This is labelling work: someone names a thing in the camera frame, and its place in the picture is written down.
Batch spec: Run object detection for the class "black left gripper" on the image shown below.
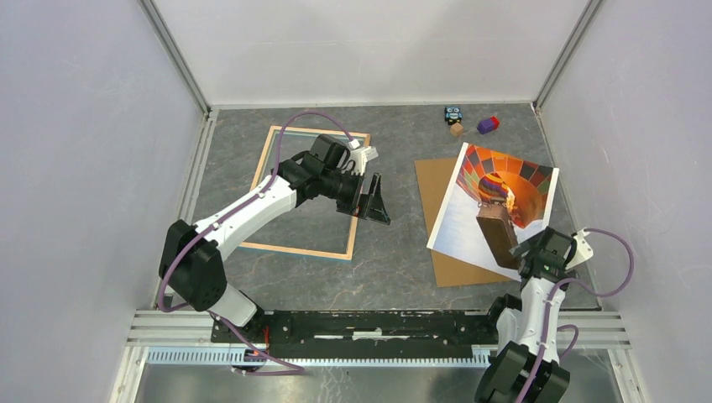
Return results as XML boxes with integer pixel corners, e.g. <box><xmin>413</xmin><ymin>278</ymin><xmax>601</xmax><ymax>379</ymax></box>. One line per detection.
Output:
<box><xmin>321</xmin><ymin>170</ymin><xmax>390</xmax><ymax>226</ymax></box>

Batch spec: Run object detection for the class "hot air balloon photo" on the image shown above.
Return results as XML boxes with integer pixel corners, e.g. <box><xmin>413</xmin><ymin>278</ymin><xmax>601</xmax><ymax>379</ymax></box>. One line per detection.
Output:
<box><xmin>427</xmin><ymin>143</ymin><xmax>560</xmax><ymax>280</ymax></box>

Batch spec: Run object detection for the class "brown cardboard backing board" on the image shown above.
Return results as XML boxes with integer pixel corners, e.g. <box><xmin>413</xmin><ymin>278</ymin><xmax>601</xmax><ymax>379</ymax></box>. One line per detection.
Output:
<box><xmin>414</xmin><ymin>157</ymin><xmax>511</xmax><ymax>288</ymax></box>

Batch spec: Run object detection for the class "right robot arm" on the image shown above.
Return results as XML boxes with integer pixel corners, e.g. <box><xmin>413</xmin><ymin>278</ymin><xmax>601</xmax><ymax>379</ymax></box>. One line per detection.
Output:
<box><xmin>474</xmin><ymin>227</ymin><xmax>576</xmax><ymax>402</ymax></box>

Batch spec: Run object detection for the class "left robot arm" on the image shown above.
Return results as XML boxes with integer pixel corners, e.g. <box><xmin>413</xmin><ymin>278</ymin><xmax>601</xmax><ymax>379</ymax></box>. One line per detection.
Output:
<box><xmin>158</xmin><ymin>134</ymin><xmax>390</xmax><ymax>343</ymax></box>

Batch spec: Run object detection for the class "small wooden cube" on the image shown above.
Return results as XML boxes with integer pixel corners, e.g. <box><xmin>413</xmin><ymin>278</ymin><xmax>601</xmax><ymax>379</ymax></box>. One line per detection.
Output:
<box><xmin>449</xmin><ymin>123</ymin><xmax>465</xmax><ymax>138</ymax></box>

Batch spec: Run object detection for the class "blue owl toy block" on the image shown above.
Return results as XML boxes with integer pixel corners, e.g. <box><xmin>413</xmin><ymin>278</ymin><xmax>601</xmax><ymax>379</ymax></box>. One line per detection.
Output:
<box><xmin>443</xmin><ymin>106</ymin><xmax>463</xmax><ymax>125</ymax></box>

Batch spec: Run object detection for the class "purple and red block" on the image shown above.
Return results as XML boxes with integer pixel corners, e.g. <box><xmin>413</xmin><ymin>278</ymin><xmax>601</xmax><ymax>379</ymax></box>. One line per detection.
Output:
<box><xmin>477</xmin><ymin>116</ymin><xmax>500</xmax><ymax>134</ymax></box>

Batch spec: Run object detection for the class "light blue toothed strip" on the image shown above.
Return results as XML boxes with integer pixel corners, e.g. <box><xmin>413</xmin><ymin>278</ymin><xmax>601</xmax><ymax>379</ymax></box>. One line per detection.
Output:
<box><xmin>145</xmin><ymin>347</ymin><xmax>494</xmax><ymax>369</ymax></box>

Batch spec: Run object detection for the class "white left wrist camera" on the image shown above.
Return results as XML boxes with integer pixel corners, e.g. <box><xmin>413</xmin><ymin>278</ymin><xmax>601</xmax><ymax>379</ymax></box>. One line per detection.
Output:
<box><xmin>346</xmin><ymin>139</ymin><xmax>379</xmax><ymax>175</ymax></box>

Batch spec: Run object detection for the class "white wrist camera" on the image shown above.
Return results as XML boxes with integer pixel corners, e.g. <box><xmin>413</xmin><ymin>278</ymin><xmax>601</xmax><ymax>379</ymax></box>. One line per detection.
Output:
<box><xmin>346</xmin><ymin>139</ymin><xmax>379</xmax><ymax>175</ymax></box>
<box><xmin>566</xmin><ymin>228</ymin><xmax>594</xmax><ymax>272</ymax></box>

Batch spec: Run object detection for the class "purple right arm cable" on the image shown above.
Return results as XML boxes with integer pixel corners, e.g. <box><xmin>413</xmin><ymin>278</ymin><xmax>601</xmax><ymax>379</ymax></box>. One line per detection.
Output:
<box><xmin>514</xmin><ymin>228</ymin><xmax>636</xmax><ymax>403</ymax></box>

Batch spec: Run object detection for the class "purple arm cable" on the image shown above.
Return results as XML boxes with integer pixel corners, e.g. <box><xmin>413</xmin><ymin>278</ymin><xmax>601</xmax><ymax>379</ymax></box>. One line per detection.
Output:
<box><xmin>156</xmin><ymin>110</ymin><xmax>357</xmax><ymax>377</ymax></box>
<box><xmin>514</xmin><ymin>228</ymin><xmax>636</xmax><ymax>403</ymax></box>

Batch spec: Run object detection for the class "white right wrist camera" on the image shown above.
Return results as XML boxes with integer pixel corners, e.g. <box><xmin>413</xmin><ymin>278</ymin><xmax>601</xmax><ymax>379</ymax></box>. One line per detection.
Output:
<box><xmin>566</xmin><ymin>228</ymin><xmax>594</xmax><ymax>272</ymax></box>

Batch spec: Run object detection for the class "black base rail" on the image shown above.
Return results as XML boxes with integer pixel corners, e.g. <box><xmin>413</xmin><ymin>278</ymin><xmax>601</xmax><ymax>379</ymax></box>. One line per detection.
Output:
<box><xmin>211</xmin><ymin>310</ymin><xmax>498</xmax><ymax>360</ymax></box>

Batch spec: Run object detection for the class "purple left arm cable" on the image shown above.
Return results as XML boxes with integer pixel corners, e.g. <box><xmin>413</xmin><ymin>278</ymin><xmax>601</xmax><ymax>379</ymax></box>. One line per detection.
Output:
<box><xmin>156</xmin><ymin>110</ymin><xmax>357</xmax><ymax>377</ymax></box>

